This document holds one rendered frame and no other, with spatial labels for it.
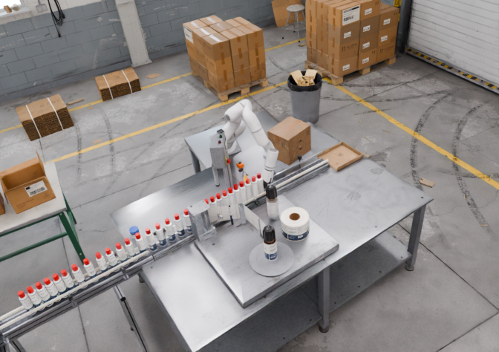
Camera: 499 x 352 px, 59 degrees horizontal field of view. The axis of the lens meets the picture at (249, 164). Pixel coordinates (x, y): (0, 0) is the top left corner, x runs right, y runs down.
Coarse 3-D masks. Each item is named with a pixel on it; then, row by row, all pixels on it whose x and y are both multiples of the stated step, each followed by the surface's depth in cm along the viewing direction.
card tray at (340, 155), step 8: (336, 144) 402; (344, 144) 404; (328, 152) 399; (336, 152) 398; (344, 152) 397; (352, 152) 396; (360, 152) 389; (328, 160) 390; (336, 160) 388; (344, 160) 387; (352, 160) 383; (336, 168) 380
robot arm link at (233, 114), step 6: (234, 108) 337; (240, 108) 338; (228, 114) 336; (234, 114) 336; (240, 114) 339; (228, 120) 340; (234, 120) 340; (240, 120) 352; (228, 126) 364; (234, 126) 359; (228, 132) 368; (234, 132) 373; (228, 138) 372
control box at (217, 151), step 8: (216, 136) 321; (224, 136) 321; (216, 144) 313; (224, 144) 317; (216, 152) 313; (224, 152) 314; (216, 160) 317; (224, 160) 317; (216, 168) 321; (224, 168) 321
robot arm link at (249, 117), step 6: (240, 102) 340; (246, 102) 338; (246, 108) 332; (246, 114) 328; (252, 114) 328; (246, 120) 329; (252, 120) 328; (258, 120) 332; (252, 126) 329; (258, 126) 330
